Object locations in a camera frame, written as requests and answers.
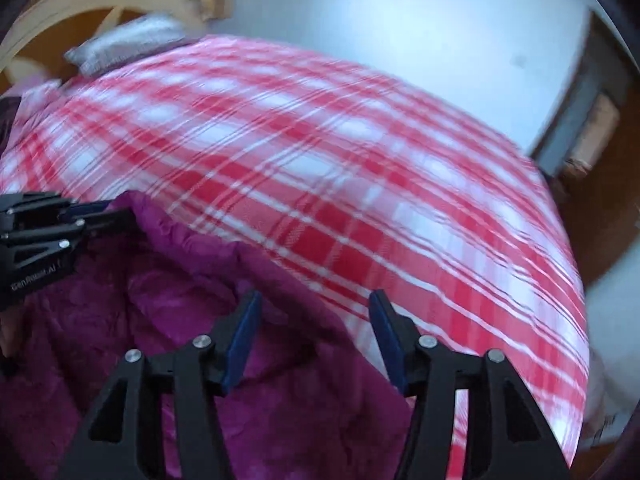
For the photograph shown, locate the brown wooden door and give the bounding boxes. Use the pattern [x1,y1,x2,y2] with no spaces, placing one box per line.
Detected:
[548,89,639,287]

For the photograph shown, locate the pink floral folded quilt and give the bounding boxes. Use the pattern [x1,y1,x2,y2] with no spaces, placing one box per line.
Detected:
[3,79,67,127]

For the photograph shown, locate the striped grey pillow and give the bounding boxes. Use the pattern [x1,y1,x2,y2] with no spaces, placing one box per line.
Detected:
[64,14,200,77]

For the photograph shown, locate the magenta quilted down jacket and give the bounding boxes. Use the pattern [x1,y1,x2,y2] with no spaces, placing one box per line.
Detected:
[1,191,409,479]

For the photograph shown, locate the beige wooden headboard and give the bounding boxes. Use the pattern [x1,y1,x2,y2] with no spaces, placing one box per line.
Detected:
[1,0,205,92]

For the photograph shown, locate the red white plaid bedsheet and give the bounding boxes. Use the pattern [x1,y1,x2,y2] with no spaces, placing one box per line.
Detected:
[1,36,589,458]

